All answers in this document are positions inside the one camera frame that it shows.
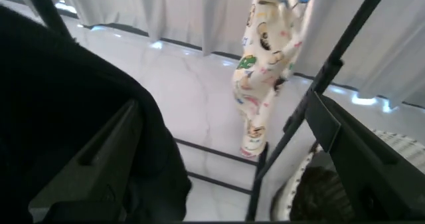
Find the cream printed garment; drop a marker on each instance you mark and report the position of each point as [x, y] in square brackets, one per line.
[269, 51]

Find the black garment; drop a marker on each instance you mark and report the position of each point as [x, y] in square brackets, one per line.
[50, 84]

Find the black clothes rack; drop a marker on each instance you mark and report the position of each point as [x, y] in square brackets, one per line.
[325, 71]

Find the white curtain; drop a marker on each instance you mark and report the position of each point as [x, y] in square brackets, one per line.
[182, 11]

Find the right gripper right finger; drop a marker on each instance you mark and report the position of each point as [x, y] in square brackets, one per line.
[375, 174]

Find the white laundry basket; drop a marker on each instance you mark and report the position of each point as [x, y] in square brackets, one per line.
[405, 144]

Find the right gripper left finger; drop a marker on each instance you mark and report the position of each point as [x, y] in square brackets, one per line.
[93, 184]

